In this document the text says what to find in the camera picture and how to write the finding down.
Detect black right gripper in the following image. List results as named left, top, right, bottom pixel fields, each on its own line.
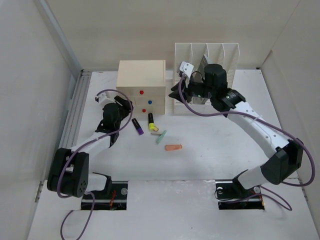
left=168, top=75, right=215, bottom=104

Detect cream drawer cabinet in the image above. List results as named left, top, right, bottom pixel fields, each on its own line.
left=116, top=60, right=166, bottom=115

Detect grey setup guide booklet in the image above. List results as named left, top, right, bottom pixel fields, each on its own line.
left=197, top=54, right=213, bottom=75

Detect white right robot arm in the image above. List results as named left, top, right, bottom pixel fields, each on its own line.
left=169, top=61, right=303, bottom=197

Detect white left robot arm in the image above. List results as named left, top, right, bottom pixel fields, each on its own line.
left=47, top=95, right=134, bottom=199

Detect purple highlighter marker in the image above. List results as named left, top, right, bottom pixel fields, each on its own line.
left=131, top=118, right=144, bottom=136

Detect yellow highlighter marker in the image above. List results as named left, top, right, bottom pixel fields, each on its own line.
left=148, top=113, right=155, bottom=130

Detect white file organizer rack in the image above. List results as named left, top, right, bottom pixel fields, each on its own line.
left=172, top=43, right=244, bottom=115

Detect green transparent cap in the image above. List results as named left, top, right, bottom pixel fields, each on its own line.
left=156, top=130, right=167, bottom=144

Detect orange transparent cap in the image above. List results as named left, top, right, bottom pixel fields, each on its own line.
left=164, top=144, right=183, bottom=151

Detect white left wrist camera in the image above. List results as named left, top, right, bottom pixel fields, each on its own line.
left=94, top=92, right=112, bottom=106

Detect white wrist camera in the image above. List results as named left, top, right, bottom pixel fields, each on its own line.
left=94, top=92, right=112, bottom=106
left=177, top=61, right=194, bottom=79

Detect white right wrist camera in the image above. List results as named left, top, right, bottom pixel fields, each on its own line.
left=177, top=61, right=194, bottom=79

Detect aluminium frame rail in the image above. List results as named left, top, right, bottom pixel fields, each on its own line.
left=34, top=0, right=91, bottom=203

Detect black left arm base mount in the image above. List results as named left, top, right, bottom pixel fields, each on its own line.
left=86, top=173, right=129, bottom=211

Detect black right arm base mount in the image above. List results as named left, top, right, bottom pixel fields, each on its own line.
left=214, top=179, right=265, bottom=210

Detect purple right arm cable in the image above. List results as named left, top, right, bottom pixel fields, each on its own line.
left=179, top=73, right=316, bottom=211

